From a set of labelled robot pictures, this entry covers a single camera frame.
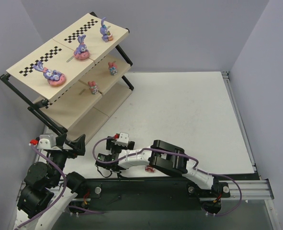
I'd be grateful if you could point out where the purple bunny holding cupcake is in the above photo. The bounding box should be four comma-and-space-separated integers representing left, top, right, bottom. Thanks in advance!
100, 17, 113, 42

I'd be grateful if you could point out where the beige three-tier shelf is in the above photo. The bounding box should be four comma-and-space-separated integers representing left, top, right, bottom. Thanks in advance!
0, 12, 134, 142

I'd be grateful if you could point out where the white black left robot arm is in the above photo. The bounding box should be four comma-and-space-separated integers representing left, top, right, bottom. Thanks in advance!
14, 134, 90, 230

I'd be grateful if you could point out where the aluminium table frame rail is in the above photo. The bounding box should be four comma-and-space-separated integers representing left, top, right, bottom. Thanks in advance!
227, 180, 274, 200

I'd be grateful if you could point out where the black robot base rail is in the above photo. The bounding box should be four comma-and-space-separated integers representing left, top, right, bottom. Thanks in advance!
68, 177, 230, 213

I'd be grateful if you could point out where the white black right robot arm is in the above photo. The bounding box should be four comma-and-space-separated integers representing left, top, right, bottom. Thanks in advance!
92, 136, 229, 195

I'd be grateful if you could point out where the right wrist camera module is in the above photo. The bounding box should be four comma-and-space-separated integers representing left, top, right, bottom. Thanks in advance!
114, 132, 129, 147

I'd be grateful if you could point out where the pink figure flower wreath toy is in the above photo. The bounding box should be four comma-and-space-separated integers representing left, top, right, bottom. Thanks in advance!
88, 81, 99, 94

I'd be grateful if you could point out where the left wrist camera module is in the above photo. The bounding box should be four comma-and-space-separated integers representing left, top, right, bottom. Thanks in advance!
29, 134, 56, 150

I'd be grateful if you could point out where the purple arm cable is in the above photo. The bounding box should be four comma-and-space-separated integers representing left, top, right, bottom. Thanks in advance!
92, 135, 242, 218
14, 146, 103, 228

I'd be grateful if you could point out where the pink figure blue sunglasses toy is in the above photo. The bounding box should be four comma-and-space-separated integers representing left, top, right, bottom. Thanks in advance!
108, 61, 118, 76

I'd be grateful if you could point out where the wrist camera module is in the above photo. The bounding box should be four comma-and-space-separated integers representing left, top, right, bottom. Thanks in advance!
114, 132, 129, 147
29, 134, 56, 150

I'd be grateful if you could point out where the strawberry cake slice toy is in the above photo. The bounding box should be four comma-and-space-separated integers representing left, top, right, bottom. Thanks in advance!
145, 166, 155, 173

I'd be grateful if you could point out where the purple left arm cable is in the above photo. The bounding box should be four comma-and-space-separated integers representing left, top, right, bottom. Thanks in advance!
14, 146, 103, 228

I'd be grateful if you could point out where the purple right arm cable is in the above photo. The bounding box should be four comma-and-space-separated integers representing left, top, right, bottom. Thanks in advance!
92, 135, 242, 218

